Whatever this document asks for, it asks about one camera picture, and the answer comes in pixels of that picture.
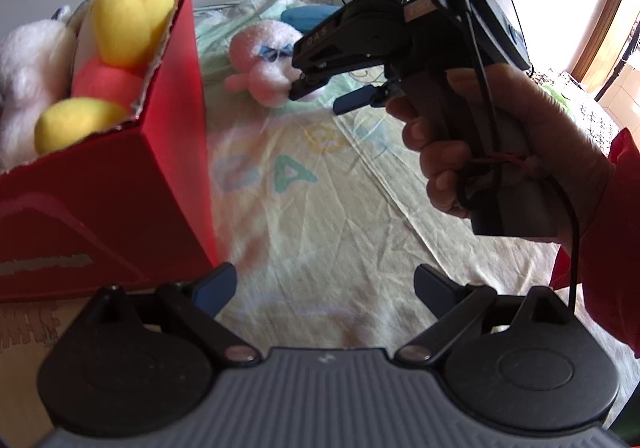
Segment white plush toy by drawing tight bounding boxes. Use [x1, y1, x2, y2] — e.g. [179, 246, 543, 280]
[0, 3, 101, 174]

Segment pink plush toy blue bow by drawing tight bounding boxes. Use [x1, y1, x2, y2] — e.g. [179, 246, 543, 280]
[224, 19, 321, 109]

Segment person's right forearm red sleeve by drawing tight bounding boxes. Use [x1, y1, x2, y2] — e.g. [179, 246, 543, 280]
[549, 128, 640, 360]

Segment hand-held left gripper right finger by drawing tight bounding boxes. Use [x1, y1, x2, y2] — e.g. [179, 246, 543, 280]
[394, 264, 575, 365]

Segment printed bed sheet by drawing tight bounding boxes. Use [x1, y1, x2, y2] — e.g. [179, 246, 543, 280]
[192, 0, 640, 379]

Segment black tether cable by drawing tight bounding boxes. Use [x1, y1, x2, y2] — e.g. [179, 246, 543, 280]
[452, 0, 583, 311]

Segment blue oval item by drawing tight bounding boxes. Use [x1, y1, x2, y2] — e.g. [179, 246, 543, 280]
[280, 3, 347, 35]

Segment red cardboard box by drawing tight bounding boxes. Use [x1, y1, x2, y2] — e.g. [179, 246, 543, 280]
[0, 0, 222, 303]

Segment person's right hand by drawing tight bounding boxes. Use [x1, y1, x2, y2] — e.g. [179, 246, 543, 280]
[386, 62, 617, 247]

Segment yellow and pink plush toy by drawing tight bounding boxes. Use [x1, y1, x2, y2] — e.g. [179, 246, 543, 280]
[34, 0, 193, 155]

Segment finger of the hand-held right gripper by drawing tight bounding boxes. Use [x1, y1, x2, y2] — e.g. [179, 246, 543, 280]
[332, 84, 398, 116]
[289, 70, 331, 102]

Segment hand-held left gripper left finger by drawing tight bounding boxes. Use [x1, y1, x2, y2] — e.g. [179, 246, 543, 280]
[82, 262, 264, 365]

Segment white patterned cloth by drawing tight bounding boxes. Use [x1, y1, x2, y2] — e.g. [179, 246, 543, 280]
[530, 70, 622, 160]

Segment tan printed cardboard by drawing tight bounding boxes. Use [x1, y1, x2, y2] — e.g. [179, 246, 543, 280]
[0, 297, 101, 448]

